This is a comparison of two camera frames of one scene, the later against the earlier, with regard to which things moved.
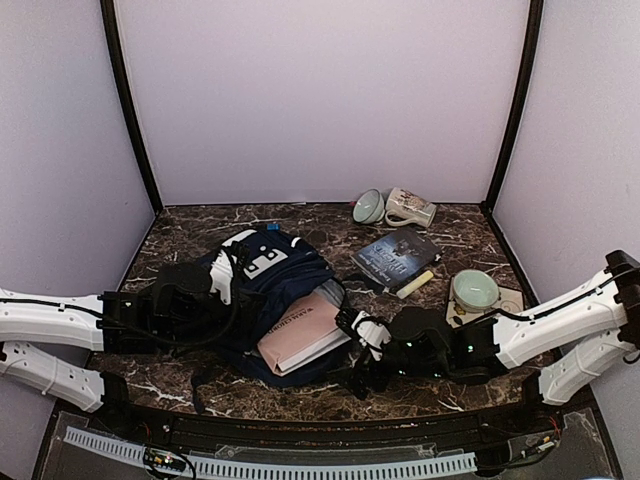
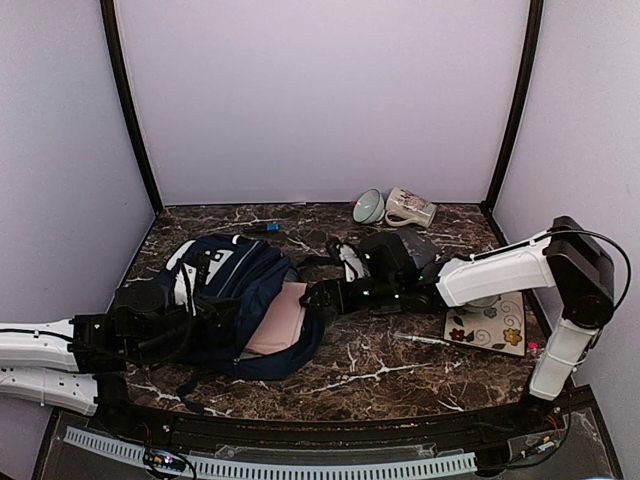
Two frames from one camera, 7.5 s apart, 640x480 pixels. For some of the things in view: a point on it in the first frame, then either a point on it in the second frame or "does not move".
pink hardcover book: [306, 331] -> [282, 323]
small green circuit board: [164, 459] does not move
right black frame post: [536, 17] does not move
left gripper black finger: [242, 252] -> [202, 265]
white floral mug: [404, 203] does not move
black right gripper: [366, 369] -> [328, 292]
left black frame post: [108, 15] does not move
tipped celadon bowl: [369, 207] does not move
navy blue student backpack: [269, 263] -> [212, 278]
